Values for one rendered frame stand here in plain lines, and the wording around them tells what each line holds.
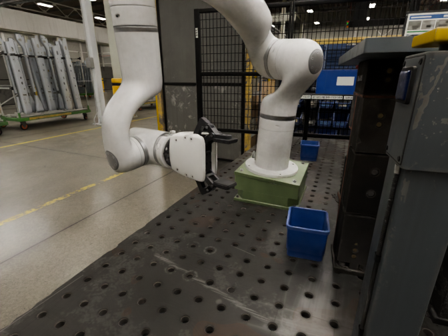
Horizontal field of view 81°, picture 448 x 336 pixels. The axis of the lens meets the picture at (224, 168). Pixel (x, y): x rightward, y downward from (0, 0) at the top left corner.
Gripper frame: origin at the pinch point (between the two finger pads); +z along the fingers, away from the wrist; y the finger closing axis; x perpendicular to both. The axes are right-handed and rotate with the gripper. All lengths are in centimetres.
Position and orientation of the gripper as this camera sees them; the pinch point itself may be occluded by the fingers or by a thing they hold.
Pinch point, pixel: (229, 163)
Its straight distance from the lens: 52.7
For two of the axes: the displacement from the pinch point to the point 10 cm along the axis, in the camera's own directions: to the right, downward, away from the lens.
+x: -6.1, 2.3, -7.6
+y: -0.1, 9.5, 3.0
